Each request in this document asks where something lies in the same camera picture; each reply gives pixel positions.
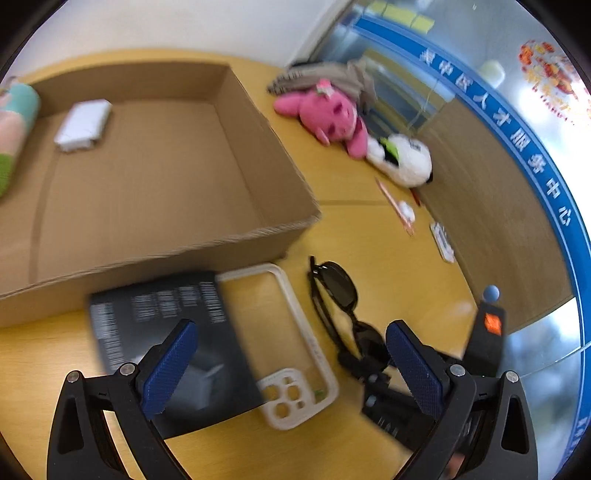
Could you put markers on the pale yellow sticky note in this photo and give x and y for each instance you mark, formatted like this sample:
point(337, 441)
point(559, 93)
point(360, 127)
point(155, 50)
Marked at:
point(383, 7)

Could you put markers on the red paper window decoration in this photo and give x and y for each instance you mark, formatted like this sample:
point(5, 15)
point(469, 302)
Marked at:
point(549, 76)

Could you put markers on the white rectangular box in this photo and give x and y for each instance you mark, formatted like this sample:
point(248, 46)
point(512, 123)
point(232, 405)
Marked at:
point(83, 124)

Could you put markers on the teal and pink plush toy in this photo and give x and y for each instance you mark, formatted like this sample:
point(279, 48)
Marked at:
point(18, 120)

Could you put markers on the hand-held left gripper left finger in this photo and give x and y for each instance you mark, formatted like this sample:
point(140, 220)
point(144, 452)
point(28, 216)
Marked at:
point(170, 367)

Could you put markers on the white panda plush toy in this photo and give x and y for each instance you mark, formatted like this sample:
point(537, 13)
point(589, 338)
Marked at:
point(411, 161)

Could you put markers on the brown cardboard box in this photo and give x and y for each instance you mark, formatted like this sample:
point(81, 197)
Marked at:
point(138, 184)

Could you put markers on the black booklet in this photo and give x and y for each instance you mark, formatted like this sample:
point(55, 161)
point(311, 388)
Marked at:
point(138, 314)

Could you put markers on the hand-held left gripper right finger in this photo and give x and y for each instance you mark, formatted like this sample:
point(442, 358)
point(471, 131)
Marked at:
point(415, 369)

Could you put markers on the brown board panel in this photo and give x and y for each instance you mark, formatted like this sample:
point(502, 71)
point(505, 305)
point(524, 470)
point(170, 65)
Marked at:
point(485, 198)

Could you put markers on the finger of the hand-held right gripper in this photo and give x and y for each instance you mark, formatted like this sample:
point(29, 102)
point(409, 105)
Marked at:
point(392, 420)

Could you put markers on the blue banner strip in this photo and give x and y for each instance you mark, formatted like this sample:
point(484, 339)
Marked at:
point(508, 129)

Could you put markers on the clear phone case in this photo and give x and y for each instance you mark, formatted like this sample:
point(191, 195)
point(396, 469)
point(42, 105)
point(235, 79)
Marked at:
point(281, 408)

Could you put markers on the white flat packet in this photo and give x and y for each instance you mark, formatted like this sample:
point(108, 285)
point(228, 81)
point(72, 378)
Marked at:
point(442, 242)

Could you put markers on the black sunglasses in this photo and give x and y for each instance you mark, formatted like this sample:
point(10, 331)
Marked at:
point(337, 286)

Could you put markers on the small white case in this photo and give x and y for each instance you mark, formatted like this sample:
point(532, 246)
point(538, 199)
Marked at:
point(407, 211)

